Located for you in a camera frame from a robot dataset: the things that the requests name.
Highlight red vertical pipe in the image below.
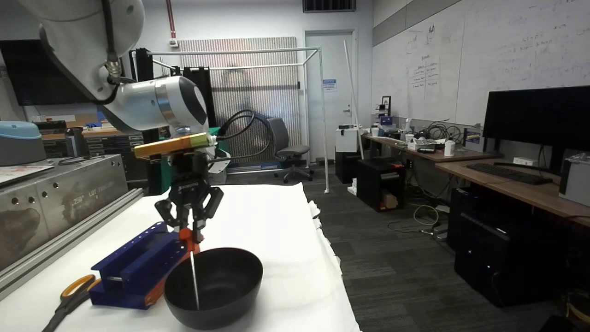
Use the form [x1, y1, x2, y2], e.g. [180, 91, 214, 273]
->
[162, 0, 180, 52]

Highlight white door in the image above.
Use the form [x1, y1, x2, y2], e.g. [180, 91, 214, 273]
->
[304, 30, 359, 166]

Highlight black wall screen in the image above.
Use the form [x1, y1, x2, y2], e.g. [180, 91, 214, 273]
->
[0, 39, 79, 107]

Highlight black office chair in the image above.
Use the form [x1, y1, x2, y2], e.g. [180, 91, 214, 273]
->
[273, 144, 313, 185]

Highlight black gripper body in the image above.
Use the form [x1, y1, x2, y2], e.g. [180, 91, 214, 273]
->
[168, 150, 215, 209]

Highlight black computer tower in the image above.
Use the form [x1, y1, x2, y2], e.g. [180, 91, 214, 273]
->
[451, 211, 575, 310]

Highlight scissors with orange grey handles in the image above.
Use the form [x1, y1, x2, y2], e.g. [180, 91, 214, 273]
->
[40, 273, 101, 332]

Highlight orange tool with thin shaft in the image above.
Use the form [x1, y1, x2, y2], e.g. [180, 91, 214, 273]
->
[179, 227, 203, 310]

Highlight white box device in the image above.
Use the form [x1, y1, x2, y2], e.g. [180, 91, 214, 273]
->
[557, 153, 590, 209]

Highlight black storage cabinet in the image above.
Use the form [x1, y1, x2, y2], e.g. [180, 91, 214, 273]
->
[356, 157, 409, 214]

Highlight large black computer monitor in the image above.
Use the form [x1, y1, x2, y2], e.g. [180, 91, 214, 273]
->
[481, 85, 590, 174]

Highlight black keyboard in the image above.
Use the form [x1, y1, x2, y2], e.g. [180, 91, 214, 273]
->
[466, 161, 555, 187]

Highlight white pipe frame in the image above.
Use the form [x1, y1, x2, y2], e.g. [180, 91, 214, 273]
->
[149, 46, 332, 196]

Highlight coiled black cable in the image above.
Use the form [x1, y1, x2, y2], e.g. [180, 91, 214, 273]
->
[215, 107, 273, 166]

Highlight wooden desk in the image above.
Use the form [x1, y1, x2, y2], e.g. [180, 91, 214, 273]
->
[433, 157, 590, 225]

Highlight light blue machine cover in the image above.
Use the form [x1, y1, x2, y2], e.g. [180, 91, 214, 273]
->
[0, 120, 48, 168]

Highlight grey metal rail beam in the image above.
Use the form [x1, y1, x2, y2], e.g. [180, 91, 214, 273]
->
[0, 153, 147, 299]

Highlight wall whiteboard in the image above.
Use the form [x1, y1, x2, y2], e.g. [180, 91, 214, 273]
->
[370, 0, 590, 128]

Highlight yellow-green wrist camera bar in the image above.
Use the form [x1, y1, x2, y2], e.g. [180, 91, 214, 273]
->
[131, 131, 217, 163]

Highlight black round bowl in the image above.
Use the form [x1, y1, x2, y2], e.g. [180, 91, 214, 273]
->
[162, 246, 265, 331]

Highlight dark ceiling vent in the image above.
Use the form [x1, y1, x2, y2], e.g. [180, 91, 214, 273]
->
[300, 0, 359, 15]

